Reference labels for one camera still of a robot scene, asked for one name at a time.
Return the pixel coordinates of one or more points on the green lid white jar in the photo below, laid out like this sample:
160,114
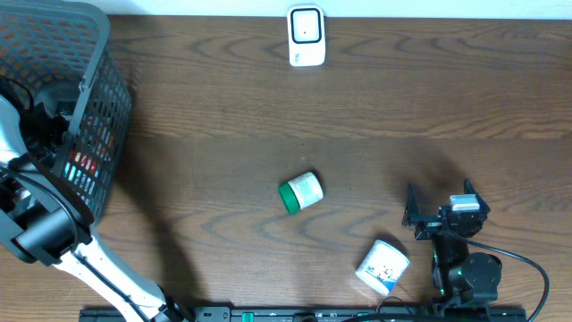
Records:
301,192

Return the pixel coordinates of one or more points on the grey plastic mesh basket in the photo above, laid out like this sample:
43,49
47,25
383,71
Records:
56,54

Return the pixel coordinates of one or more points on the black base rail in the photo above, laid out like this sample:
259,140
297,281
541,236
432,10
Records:
390,313

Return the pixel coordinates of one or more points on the white red package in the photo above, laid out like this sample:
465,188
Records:
88,155

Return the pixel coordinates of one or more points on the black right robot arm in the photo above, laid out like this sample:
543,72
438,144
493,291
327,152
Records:
465,279

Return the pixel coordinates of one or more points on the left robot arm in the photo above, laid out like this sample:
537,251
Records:
60,233

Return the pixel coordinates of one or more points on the white blue labelled jar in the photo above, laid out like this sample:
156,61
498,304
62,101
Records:
382,267

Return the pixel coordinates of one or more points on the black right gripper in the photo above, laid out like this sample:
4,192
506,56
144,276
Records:
430,224

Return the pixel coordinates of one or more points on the white barcode scanner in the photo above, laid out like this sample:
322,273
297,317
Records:
306,35

